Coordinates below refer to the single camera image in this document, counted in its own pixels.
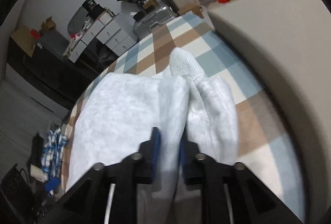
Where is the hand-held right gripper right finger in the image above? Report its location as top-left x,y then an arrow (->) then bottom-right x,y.
180,133 -> 304,224

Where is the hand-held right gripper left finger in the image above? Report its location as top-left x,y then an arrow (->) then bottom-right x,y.
43,126 -> 162,224

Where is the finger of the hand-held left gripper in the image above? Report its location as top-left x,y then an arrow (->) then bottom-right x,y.
44,177 -> 60,192

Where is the light grey hoodie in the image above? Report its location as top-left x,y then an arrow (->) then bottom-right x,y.
65,47 -> 240,224

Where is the blue plaid shirt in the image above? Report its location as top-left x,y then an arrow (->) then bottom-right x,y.
40,127 -> 69,196

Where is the checked bed sheet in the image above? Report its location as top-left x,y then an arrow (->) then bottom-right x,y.
62,12 -> 303,224

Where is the black plastic bag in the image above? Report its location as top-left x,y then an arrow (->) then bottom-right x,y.
79,38 -> 119,72

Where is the white desk with drawers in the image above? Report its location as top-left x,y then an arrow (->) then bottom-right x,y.
63,11 -> 136,63

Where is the silver suitcase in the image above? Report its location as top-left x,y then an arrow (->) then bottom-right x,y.
132,6 -> 177,40

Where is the pile of desk clutter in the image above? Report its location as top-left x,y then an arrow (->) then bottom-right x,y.
63,17 -> 94,56

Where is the flat cardboard piece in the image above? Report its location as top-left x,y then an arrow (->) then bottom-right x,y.
177,4 -> 203,18

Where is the small brown box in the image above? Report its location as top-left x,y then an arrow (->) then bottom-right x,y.
142,0 -> 157,10

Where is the rounded mirror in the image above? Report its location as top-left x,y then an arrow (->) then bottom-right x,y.
67,6 -> 90,33

